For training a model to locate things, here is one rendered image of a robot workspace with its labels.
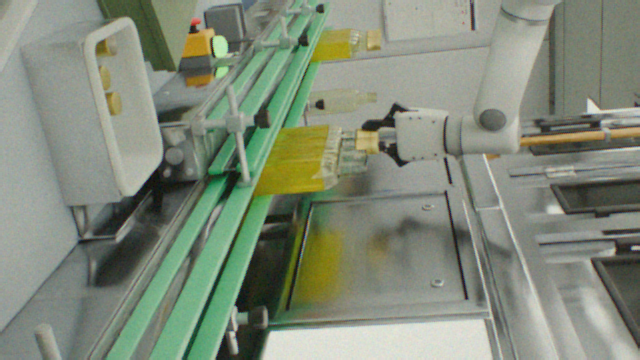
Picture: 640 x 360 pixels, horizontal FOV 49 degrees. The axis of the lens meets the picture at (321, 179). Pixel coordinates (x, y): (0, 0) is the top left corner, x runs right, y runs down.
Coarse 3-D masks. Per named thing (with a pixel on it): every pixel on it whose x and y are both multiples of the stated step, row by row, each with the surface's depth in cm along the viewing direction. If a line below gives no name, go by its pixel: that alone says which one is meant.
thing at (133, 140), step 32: (96, 32) 89; (128, 32) 101; (96, 64) 103; (128, 64) 103; (96, 96) 88; (128, 96) 105; (128, 128) 107; (128, 160) 106; (160, 160) 107; (128, 192) 94
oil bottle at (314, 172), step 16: (272, 160) 127; (288, 160) 126; (304, 160) 125; (320, 160) 124; (336, 160) 126; (272, 176) 125; (288, 176) 125; (304, 176) 124; (320, 176) 124; (336, 176) 125; (256, 192) 126; (272, 192) 126; (288, 192) 126
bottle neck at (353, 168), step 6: (342, 162) 126; (348, 162) 125; (354, 162) 125; (360, 162) 125; (342, 168) 125; (348, 168) 125; (354, 168) 124; (360, 168) 124; (366, 168) 127; (342, 174) 125; (348, 174) 125; (354, 174) 125; (360, 174) 125; (366, 174) 125
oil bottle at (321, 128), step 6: (300, 126) 144; (306, 126) 143; (312, 126) 143; (318, 126) 143; (324, 126) 142; (330, 126) 142; (336, 126) 142; (282, 132) 142; (288, 132) 141; (294, 132) 141; (300, 132) 140; (306, 132) 140; (312, 132) 140; (318, 132) 139; (324, 132) 139; (330, 132) 139; (336, 132) 139; (342, 132) 141; (342, 138) 140
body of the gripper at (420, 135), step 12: (420, 108) 138; (396, 120) 137; (408, 120) 136; (420, 120) 135; (432, 120) 134; (444, 120) 134; (396, 132) 138; (408, 132) 136; (420, 132) 135; (432, 132) 134; (444, 132) 133; (408, 144) 137; (420, 144) 136; (432, 144) 135; (444, 144) 133; (408, 156) 138; (420, 156) 138; (432, 156) 137; (444, 156) 136
